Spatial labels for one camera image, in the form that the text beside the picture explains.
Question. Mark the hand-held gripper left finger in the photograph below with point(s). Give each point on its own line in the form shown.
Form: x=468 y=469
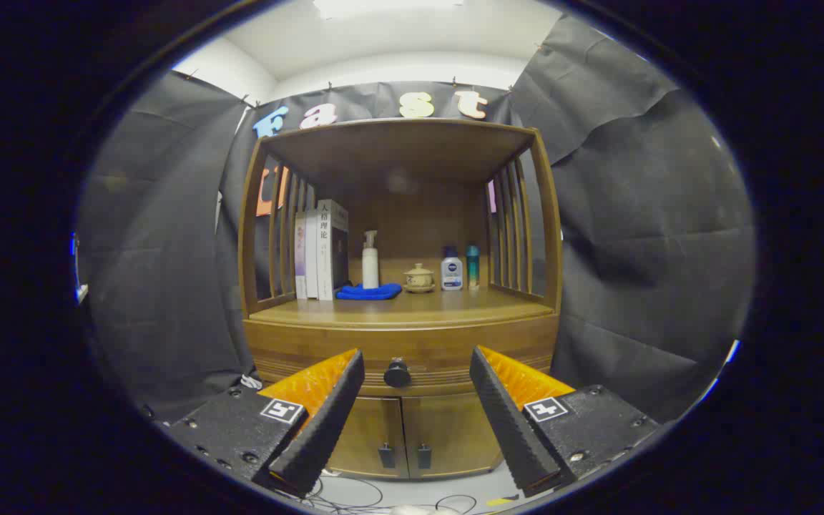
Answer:
x=326 y=422

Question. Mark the wooden drawer with black knob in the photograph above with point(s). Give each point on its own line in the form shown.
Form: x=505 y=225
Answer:
x=440 y=347

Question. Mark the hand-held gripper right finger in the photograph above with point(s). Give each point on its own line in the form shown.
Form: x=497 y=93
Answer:
x=508 y=422

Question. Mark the teal bottle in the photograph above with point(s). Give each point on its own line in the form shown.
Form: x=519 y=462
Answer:
x=473 y=268

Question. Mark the thick book with dark cover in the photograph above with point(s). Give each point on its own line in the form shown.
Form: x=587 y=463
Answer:
x=325 y=250

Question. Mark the blue cloth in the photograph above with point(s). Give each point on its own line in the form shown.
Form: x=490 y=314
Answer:
x=369 y=292

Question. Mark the wooden cabinet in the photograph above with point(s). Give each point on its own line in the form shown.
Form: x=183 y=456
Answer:
x=398 y=157

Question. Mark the thin white book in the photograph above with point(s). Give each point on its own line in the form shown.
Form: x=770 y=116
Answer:
x=311 y=257

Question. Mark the black backdrop cloth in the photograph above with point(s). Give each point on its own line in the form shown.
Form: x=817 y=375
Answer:
x=634 y=250

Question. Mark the thin purple book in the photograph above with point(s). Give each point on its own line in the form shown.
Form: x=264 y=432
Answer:
x=300 y=257

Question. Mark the wooden cabinet door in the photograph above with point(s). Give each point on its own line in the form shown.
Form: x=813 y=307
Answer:
x=373 y=429
x=448 y=429

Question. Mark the white bottle with blue cap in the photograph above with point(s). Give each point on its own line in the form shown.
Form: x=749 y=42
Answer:
x=451 y=275

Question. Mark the beige ceramic lidded cup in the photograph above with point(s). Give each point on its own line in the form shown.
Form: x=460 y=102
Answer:
x=419 y=277

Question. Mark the white pump bottle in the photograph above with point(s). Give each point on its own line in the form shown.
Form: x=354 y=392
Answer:
x=370 y=268

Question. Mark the wooden countertop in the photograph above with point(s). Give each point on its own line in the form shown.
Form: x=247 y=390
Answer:
x=440 y=304

